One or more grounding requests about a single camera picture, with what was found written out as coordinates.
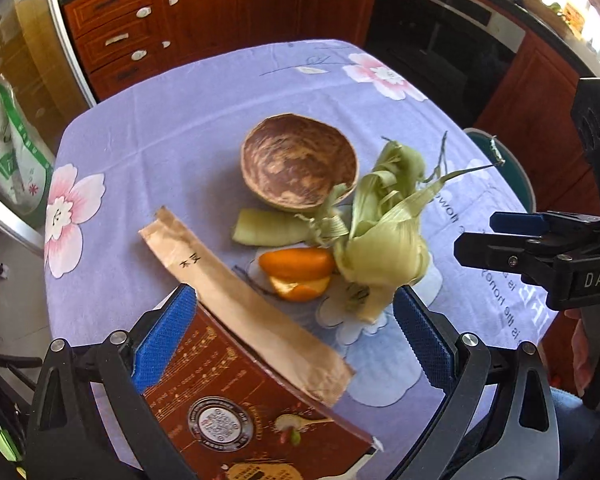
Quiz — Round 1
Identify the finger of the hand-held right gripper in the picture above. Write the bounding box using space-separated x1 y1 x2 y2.
490 211 600 241
454 230 576 291

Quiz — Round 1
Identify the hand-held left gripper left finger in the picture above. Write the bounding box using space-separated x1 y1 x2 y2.
25 283 201 480

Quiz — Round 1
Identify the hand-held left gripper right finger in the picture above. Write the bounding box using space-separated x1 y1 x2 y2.
390 285 561 480

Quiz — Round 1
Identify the brown printed box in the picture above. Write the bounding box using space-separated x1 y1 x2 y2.
142 305 383 480

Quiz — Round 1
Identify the person's right hand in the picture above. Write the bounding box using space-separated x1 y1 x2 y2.
564 307 600 396

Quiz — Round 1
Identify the green round chair seat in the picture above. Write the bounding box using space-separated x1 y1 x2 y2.
462 127 536 211

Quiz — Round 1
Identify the brown paper sleeve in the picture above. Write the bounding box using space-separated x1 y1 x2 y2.
138 206 355 407

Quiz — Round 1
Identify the green corn husk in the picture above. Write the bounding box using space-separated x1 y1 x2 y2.
295 135 506 326

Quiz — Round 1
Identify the wooden cabinet beside oven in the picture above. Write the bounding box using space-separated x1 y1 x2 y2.
472 30 600 211

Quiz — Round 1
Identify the pale green husk piece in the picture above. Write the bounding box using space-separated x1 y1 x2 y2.
232 208 306 247

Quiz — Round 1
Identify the person's jeans leg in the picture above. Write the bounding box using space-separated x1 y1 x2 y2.
550 387 600 480

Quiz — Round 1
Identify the black metal rack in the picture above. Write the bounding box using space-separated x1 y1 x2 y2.
0 310 46 480

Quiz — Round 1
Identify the built-in black oven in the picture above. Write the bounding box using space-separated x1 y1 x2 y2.
365 0 528 128

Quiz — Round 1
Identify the yellow box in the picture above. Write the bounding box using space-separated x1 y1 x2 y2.
562 2 586 31

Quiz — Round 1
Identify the brown coconut shell bowl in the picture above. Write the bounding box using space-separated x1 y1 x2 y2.
240 115 359 209

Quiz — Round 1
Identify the purple floral tablecloth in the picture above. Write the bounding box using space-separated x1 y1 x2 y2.
44 39 558 466

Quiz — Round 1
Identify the green white sack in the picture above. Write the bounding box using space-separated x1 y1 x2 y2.
0 82 56 216

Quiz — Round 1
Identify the wooden corner cabinet door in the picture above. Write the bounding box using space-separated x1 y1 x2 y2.
300 0 381 48

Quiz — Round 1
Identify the wooden drawer cabinet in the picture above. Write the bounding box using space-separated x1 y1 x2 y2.
62 0 173 101

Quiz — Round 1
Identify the glass sliding door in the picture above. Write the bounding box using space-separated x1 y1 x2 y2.
0 0 96 251

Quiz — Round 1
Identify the wooden double door cabinet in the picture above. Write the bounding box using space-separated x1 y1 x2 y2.
155 0 306 61

